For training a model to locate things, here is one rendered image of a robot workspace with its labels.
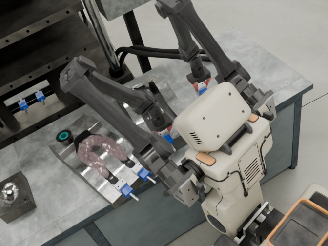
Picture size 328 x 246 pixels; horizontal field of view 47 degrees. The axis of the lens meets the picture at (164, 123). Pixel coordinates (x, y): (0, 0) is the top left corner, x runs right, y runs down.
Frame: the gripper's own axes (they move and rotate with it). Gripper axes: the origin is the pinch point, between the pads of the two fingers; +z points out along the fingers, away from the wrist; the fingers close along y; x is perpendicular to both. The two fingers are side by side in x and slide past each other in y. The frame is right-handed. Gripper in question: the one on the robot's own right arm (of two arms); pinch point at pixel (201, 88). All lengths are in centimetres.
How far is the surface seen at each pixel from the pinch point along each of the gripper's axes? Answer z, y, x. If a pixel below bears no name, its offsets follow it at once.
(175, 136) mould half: 6.4, 23.8, 13.5
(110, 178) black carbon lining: 10, 60, 13
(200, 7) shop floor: 92, -106, -203
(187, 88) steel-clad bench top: 14.9, -0.4, -19.9
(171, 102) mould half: 6.1, 14.7, -7.9
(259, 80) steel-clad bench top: 15.6, -33.6, 0.7
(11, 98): -2, 87, -65
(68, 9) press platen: -34, 36, -66
